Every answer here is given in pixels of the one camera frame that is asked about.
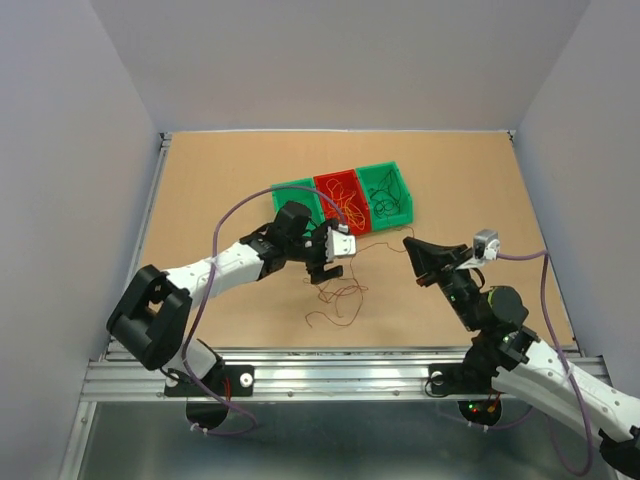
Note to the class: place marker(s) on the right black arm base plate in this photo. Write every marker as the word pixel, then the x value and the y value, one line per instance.
pixel 453 378

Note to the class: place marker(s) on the aluminium mounting rail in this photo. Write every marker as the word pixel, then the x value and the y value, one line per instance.
pixel 284 375

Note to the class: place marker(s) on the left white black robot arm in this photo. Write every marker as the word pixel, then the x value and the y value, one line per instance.
pixel 150 319

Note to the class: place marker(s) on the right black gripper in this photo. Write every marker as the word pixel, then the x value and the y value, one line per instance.
pixel 428 260

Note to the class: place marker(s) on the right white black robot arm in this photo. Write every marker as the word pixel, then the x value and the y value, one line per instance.
pixel 506 357

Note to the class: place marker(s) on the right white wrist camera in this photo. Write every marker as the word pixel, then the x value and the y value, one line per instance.
pixel 486 247

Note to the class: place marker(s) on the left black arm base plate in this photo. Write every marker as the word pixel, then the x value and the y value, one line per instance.
pixel 229 381

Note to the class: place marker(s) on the red plastic bin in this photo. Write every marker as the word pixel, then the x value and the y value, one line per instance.
pixel 345 190

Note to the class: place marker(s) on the green plastic bin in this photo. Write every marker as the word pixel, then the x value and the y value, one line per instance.
pixel 389 199
pixel 305 197

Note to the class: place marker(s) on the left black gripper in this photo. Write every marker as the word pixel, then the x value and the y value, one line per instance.
pixel 317 273

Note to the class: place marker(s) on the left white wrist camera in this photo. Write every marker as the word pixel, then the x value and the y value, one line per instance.
pixel 340 243

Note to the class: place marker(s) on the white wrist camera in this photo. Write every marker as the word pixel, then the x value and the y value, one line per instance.
pixel 340 243
pixel 486 247

